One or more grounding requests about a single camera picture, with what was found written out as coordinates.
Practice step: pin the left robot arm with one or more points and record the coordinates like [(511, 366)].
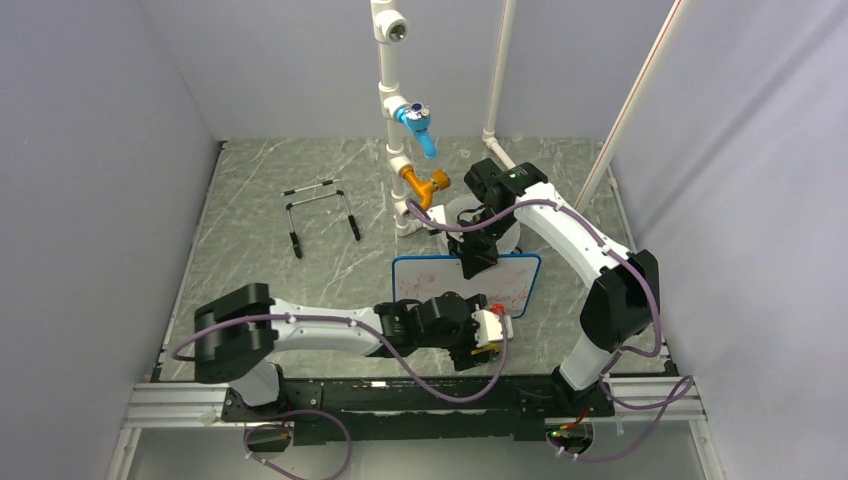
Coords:
[(235, 333)]

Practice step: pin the blue framed whiteboard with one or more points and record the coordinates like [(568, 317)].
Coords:
[(509, 283)]

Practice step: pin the orange plastic tap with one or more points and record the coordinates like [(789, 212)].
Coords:
[(425, 189)]

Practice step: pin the black wire whiteboard stand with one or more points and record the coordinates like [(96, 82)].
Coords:
[(326, 196)]

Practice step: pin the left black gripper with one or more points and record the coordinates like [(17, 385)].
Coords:
[(464, 358)]

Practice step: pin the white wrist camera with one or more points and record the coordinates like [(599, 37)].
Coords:
[(494, 325), (436, 215)]

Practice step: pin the blue plastic tap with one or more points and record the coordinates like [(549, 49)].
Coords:
[(416, 118)]

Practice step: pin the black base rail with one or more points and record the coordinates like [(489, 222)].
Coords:
[(521, 407)]

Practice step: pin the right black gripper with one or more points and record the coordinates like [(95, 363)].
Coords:
[(466, 247)]

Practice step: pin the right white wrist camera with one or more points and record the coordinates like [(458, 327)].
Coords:
[(436, 215)]

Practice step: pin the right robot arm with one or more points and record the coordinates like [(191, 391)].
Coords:
[(623, 287)]

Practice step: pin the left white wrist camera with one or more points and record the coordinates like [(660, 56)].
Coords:
[(494, 325)]

